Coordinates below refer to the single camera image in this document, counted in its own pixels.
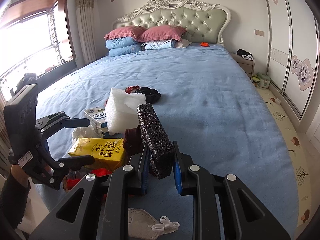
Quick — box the red sock cloth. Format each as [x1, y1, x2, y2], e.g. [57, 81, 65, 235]
[62, 167, 111, 192]

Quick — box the white face mask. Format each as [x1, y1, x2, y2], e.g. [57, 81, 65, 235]
[128, 209, 180, 239]

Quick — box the black foam sponge block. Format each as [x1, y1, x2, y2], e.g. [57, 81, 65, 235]
[137, 103, 175, 179]

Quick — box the black sock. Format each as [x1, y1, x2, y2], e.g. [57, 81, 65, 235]
[135, 87, 161, 104]

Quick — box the left forearm dark sleeve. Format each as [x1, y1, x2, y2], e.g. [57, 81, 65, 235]
[1, 174, 30, 229]

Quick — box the yellow milk snack bag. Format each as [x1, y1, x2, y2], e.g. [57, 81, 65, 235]
[68, 138, 127, 172]

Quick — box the white milk carton box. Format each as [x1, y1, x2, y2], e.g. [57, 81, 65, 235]
[83, 107, 108, 138]

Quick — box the cartoon floor play mat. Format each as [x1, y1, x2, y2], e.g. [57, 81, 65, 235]
[257, 87, 312, 229]

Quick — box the white foam packing sheet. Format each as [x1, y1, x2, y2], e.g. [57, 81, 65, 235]
[105, 88, 146, 135]

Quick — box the blue bed sheet mattress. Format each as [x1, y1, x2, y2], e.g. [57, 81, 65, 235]
[36, 44, 298, 236]

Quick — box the blue folded quilt stack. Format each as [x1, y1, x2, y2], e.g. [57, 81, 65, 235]
[105, 37, 142, 57]

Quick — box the beige curtain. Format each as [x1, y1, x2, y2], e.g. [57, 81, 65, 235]
[75, 0, 97, 64]

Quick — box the left pink pillow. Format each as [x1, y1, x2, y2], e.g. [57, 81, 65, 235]
[104, 25, 146, 41]

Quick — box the pink pillow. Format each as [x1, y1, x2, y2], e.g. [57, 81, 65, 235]
[104, 25, 146, 41]
[138, 25, 187, 43]

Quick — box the green storage box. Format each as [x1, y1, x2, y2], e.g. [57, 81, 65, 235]
[257, 72, 271, 88]

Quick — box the light blue folded blanket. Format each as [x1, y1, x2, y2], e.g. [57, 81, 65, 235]
[142, 39, 176, 50]

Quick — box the grey bedside table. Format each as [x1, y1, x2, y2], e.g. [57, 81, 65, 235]
[230, 53, 255, 79]

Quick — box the right pink pillow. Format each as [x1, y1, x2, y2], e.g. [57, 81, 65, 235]
[138, 25, 187, 43]

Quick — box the white sliding wardrobe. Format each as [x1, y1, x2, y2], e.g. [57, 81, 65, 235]
[266, 0, 319, 119]

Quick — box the black item on nightstand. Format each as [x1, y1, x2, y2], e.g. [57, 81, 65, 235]
[236, 49, 254, 61]

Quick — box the small orange object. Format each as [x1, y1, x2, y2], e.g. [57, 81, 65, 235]
[200, 42, 209, 47]

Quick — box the green tufted headboard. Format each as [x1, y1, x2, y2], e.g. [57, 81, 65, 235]
[112, 0, 232, 46]

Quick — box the window with brown frame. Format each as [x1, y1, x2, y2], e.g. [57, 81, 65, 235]
[0, 0, 77, 81]

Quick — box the wall light switch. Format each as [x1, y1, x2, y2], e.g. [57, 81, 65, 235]
[254, 29, 265, 37]

